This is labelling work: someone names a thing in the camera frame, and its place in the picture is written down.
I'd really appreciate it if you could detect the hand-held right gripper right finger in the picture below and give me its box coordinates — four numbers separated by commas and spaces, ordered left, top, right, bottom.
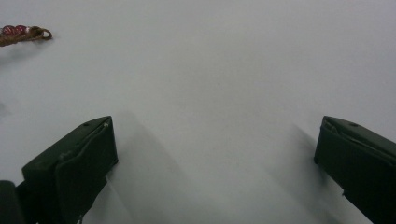
313, 116, 396, 224

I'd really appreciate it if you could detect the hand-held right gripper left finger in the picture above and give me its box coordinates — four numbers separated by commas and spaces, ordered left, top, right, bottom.
21, 116, 120, 224

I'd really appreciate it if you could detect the brown bracelet with red beads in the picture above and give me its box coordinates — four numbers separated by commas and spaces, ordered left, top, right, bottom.
0, 24, 53, 48

